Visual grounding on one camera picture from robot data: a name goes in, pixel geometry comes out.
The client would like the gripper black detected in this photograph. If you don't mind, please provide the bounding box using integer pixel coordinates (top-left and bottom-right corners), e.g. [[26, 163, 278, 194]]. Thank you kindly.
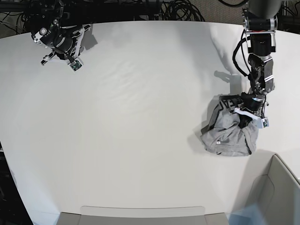
[[239, 92, 266, 128], [40, 24, 91, 65]]

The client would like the grey T-shirt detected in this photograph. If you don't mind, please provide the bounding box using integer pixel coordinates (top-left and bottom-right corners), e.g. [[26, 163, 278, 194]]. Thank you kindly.
[[200, 95, 258, 157]]

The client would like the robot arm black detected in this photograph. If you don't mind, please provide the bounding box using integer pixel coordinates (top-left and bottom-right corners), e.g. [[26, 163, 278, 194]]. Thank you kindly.
[[232, 0, 282, 128], [25, 0, 91, 71]]

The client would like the grey bin at right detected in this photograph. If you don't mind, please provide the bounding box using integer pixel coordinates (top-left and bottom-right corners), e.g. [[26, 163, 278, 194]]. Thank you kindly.
[[246, 155, 300, 225]]

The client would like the blue object bottom right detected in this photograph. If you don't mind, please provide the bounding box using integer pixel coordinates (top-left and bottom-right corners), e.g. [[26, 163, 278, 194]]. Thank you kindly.
[[226, 203, 268, 225]]

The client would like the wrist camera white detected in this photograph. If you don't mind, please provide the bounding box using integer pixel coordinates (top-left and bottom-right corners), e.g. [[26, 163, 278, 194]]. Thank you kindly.
[[256, 117, 270, 129], [68, 58, 83, 72]]

